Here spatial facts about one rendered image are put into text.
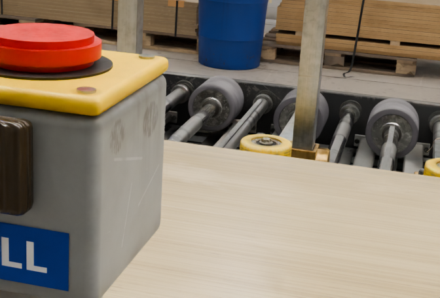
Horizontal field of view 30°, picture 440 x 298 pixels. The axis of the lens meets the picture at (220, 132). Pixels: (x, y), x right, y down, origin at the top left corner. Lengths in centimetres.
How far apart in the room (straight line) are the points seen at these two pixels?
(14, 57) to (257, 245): 68
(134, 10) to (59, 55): 116
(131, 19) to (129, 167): 115
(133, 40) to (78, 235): 118
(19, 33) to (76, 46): 2
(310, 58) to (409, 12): 480
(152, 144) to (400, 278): 62
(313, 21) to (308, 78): 9
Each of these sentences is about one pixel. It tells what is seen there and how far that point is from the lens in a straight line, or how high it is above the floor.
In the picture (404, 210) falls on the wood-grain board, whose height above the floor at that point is 90.
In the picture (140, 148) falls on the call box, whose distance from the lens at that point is 29.
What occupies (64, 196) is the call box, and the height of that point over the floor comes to 119.
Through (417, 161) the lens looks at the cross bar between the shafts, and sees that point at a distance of 180.
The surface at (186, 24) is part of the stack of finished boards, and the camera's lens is 639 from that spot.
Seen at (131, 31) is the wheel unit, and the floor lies 103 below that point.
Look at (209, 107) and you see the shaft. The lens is 180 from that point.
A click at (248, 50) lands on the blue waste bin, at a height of 15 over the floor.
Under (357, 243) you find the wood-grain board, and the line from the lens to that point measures 96.
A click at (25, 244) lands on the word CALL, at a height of 117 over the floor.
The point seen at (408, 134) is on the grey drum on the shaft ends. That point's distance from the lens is 177.
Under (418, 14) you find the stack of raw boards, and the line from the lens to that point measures 615.
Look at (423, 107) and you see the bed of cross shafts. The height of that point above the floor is 83.
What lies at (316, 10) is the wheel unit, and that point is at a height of 110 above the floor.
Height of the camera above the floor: 128
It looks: 17 degrees down
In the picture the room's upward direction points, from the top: 4 degrees clockwise
